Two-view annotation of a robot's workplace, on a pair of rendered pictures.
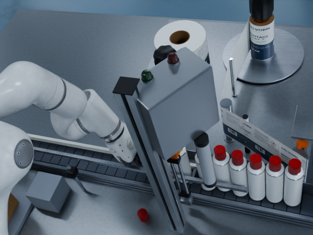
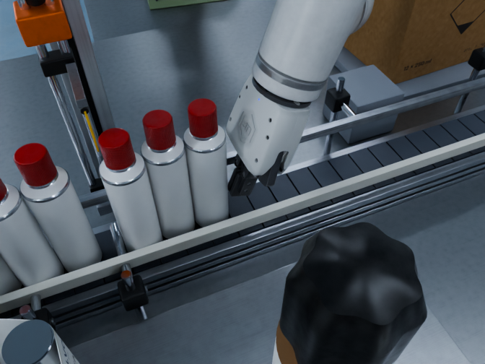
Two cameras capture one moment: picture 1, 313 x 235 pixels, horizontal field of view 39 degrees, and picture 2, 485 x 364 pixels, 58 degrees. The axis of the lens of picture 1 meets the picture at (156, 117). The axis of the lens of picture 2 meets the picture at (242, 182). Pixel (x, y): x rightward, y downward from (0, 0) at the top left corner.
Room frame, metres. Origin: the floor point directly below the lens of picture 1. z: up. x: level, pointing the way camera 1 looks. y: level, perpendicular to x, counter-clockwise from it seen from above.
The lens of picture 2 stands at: (1.09, -0.24, 1.40)
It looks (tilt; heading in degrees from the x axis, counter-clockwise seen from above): 48 degrees down; 124
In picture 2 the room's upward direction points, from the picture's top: straight up
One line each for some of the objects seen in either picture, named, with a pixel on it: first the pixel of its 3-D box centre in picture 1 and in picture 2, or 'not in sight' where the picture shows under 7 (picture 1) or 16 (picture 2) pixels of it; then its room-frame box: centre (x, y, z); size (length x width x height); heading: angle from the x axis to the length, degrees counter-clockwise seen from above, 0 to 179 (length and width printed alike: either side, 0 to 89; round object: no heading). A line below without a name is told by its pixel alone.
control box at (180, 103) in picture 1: (173, 104); not in sight; (0.66, -0.05, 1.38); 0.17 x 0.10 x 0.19; 112
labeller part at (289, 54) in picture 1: (262, 54); not in sight; (1.20, -0.47, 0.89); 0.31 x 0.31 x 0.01
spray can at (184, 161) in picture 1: (180, 160); (131, 198); (0.78, -0.03, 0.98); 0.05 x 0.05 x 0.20
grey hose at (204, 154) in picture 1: (205, 161); not in sight; (0.62, -0.09, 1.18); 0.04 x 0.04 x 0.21
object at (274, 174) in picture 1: (274, 179); not in sight; (0.62, -0.27, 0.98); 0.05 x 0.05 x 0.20
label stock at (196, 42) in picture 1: (182, 51); not in sight; (1.29, -0.18, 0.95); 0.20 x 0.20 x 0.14
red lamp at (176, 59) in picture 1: (172, 58); not in sight; (0.70, -0.07, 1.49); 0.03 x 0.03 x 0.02
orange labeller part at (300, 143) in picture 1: (302, 145); not in sight; (0.64, -0.36, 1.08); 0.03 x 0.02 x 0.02; 57
